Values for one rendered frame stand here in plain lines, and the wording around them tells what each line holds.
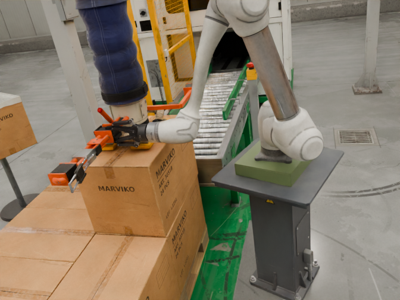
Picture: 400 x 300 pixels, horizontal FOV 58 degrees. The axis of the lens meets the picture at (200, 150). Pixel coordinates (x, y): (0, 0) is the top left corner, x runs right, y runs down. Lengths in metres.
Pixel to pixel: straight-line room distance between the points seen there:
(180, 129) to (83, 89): 1.91
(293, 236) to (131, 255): 0.79
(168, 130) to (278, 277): 1.10
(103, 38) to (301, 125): 0.92
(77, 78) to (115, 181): 1.69
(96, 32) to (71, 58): 1.54
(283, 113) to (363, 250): 1.29
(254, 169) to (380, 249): 1.11
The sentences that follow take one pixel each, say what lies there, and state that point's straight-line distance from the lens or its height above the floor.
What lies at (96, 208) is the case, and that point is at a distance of 1.89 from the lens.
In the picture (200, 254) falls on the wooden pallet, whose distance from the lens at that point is 2.47.
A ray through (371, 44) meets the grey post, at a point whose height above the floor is 0.57.
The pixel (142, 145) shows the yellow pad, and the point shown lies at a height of 0.97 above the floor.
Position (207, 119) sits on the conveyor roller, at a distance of 3.04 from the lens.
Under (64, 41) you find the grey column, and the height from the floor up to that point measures 1.32.
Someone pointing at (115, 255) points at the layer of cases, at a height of 0.54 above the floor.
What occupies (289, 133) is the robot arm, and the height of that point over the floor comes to 1.05.
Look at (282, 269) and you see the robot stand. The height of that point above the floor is 0.17.
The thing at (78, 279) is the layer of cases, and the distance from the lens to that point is 1.78.
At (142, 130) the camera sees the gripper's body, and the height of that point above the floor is 1.11.
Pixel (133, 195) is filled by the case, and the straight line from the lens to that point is 1.73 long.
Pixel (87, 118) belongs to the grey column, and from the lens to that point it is 3.38.
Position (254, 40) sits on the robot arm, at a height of 1.43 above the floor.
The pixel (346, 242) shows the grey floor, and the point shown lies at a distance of 2.56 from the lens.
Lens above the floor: 1.68
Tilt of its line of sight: 26 degrees down
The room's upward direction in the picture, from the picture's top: 9 degrees counter-clockwise
